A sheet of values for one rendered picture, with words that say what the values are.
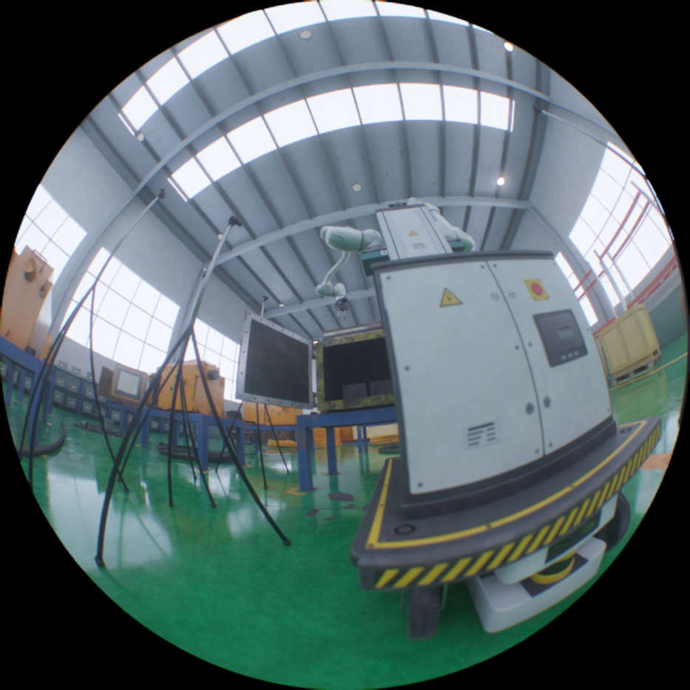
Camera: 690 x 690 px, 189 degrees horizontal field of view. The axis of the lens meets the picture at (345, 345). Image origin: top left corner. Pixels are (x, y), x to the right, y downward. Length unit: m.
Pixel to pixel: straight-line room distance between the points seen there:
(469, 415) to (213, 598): 0.75
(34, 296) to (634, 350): 7.52
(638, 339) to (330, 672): 5.21
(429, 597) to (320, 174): 9.27
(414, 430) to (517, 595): 0.40
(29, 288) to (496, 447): 2.67
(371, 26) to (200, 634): 9.80
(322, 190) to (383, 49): 6.44
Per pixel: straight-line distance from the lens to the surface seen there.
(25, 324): 2.31
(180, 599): 0.73
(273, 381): 1.37
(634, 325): 5.16
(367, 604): 0.66
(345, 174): 9.07
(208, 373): 2.98
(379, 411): 1.55
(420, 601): 0.45
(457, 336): 0.40
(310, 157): 8.82
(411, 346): 0.38
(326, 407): 1.61
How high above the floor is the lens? 0.49
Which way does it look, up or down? 23 degrees up
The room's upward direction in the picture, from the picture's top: 4 degrees counter-clockwise
